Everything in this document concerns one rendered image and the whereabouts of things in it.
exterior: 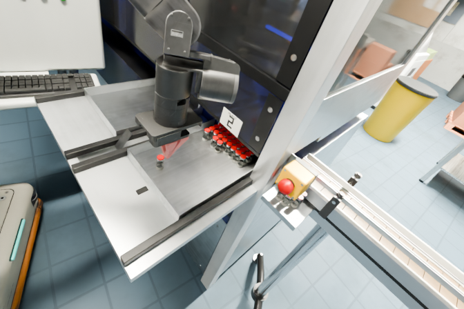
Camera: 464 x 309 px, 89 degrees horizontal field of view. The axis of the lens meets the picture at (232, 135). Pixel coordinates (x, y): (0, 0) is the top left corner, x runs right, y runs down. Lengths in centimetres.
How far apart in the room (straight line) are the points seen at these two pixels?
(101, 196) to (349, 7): 67
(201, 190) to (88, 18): 89
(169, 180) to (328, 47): 52
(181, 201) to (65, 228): 110
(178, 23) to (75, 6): 92
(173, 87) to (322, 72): 31
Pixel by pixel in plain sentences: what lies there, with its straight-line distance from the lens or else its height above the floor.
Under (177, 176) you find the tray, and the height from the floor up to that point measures 88.
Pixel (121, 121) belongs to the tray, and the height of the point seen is 88.
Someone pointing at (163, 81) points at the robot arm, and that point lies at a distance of 37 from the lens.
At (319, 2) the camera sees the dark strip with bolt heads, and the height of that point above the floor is 139.
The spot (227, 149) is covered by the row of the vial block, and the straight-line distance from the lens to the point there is 79.
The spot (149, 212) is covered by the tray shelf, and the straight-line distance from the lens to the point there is 65.
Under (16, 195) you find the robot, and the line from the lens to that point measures 153.
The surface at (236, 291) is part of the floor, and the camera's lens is 156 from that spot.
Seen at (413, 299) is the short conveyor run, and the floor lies 88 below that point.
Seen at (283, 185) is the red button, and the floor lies 101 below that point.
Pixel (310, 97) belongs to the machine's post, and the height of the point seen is 123.
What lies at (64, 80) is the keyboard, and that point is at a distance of 122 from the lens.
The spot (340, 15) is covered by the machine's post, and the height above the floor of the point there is 139.
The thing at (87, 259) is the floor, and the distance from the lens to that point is 158.
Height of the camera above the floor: 144
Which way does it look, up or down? 38 degrees down
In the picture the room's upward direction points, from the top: 19 degrees clockwise
